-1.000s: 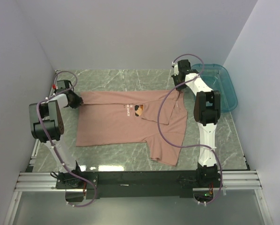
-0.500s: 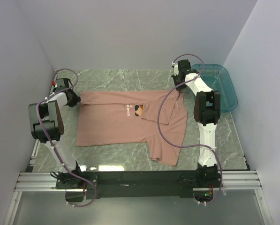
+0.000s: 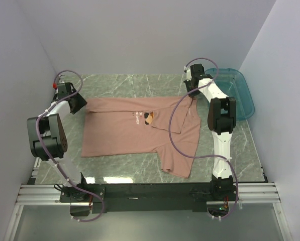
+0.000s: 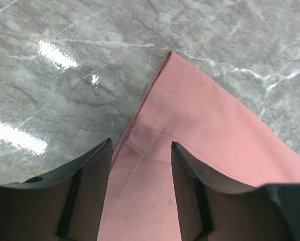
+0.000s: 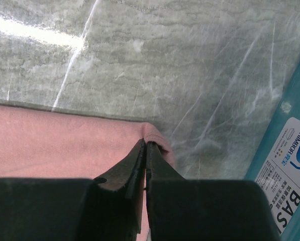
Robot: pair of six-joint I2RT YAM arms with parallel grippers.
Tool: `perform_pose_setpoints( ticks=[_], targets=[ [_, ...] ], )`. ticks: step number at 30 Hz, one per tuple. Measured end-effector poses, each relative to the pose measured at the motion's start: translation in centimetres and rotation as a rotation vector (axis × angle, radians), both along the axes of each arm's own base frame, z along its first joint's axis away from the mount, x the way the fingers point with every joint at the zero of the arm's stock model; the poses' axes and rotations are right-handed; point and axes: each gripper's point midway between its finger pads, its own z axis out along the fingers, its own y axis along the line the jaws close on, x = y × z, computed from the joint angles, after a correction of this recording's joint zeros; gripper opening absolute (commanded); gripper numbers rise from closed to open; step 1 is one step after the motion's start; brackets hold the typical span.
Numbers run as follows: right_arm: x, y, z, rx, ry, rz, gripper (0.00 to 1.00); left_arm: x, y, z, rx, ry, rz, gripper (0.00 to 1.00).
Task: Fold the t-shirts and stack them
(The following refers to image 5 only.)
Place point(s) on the teal transparent plastic bin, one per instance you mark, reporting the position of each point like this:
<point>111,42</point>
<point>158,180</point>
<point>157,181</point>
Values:
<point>276,164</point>

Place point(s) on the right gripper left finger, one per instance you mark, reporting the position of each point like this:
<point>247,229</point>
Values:
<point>126,177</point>

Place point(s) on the pink printed t shirt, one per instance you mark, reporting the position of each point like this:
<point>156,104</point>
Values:
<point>48,162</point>

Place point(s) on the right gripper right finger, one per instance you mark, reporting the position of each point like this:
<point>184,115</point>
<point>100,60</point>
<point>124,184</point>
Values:
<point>157,167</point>

